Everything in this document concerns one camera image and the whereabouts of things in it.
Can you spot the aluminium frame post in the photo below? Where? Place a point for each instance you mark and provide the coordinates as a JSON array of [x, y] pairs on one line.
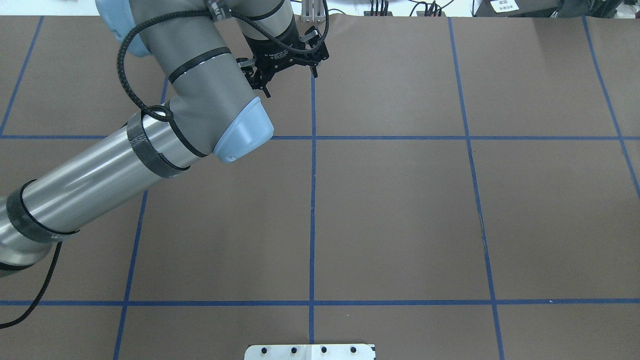
[[313, 11]]

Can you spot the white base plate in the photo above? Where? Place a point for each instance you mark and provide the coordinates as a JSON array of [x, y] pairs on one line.
[[327, 351]]

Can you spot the black box white label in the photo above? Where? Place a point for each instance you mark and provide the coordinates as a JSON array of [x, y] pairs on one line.
[[514, 8]]

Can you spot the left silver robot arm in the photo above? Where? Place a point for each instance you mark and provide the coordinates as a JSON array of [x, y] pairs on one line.
[[215, 54]]

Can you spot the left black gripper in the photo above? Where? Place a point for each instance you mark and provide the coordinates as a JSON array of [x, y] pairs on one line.
[[276, 51]]

